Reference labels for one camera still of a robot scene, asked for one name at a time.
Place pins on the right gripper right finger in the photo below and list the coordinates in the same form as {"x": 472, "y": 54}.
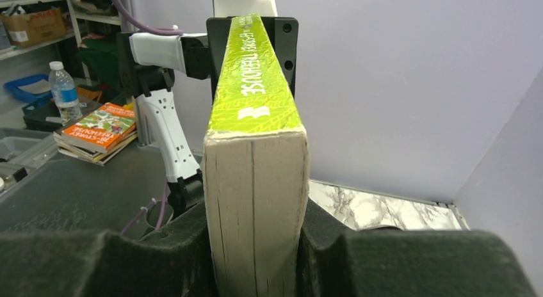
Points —
{"x": 334, "y": 260}

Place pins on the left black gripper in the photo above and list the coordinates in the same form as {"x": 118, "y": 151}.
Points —
{"x": 283, "y": 35}

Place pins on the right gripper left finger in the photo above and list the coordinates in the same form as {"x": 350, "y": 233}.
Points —
{"x": 172, "y": 261}

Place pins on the green illustrated book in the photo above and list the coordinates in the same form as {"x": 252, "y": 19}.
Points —
{"x": 255, "y": 168}

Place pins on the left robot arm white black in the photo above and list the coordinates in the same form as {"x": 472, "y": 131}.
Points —
{"x": 151, "y": 90}

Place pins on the orange book on stack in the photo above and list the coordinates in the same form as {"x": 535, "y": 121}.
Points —
{"x": 100, "y": 130}

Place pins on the stack of books beneath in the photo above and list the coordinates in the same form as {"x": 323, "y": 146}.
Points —
{"x": 96, "y": 158}

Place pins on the clear plastic water bottle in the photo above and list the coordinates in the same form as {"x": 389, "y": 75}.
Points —
{"x": 64, "y": 93}

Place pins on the blue plastic tray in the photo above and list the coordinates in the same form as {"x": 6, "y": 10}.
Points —
{"x": 30, "y": 89}

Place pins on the cardboard box on shelf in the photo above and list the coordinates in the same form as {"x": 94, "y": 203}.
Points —
{"x": 29, "y": 29}

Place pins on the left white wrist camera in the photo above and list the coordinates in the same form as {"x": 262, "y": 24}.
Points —
{"x": 162, "y": 51}

